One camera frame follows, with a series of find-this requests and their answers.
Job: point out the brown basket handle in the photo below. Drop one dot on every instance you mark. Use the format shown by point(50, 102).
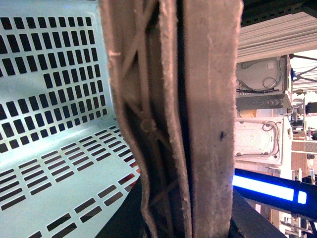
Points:
point(172, 71)

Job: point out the light blue plastic basket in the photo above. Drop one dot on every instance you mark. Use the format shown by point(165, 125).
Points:
point(65, 168)

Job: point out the blue lit robot arm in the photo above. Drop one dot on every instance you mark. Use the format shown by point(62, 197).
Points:
point(286, 195)

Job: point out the white microwave oven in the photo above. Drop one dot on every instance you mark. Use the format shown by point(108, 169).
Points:
point(264, 76)
point(263, 141)

